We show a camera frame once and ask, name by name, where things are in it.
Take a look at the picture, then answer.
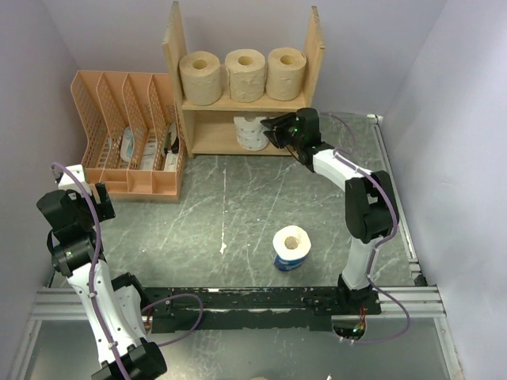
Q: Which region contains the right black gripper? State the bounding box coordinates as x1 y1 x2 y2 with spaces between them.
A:
261 111 303 149

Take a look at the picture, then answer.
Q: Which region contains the white dotted toilet roll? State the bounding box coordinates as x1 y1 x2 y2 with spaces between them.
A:
234 116 269 151

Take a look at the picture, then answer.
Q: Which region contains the beige toilet roll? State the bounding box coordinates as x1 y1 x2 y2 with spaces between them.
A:
225 49 266 103
265 47 307 101
179 51 223 106

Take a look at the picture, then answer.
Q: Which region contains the white toilet roll blue wrapper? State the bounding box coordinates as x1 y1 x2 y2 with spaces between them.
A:
272 225 311 272

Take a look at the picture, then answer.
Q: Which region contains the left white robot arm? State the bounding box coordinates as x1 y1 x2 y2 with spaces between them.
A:
36 184 167 379

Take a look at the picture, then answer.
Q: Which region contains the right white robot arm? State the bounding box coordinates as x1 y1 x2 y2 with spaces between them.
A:
261 108 399 315

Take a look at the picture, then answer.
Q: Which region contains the wooden two-tier shelf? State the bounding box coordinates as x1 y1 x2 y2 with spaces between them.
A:
162 1 325 157

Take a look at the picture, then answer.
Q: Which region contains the ruler set package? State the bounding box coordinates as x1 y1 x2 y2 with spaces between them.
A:
139 134 157 170

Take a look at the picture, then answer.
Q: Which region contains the blue correction tape pack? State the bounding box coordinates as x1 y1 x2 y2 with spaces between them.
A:
120 126 134 163

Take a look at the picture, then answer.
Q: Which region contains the orange plastic desk organizer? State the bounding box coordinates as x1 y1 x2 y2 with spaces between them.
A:
71 70 186 202

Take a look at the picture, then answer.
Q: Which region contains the white stapler box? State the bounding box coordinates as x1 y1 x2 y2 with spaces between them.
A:
163 152 178 172

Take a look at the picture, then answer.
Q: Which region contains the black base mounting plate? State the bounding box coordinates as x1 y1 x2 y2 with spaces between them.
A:
141 285 381 333

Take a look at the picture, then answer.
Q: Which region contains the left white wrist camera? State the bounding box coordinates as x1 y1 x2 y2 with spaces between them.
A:
58 164 92 196

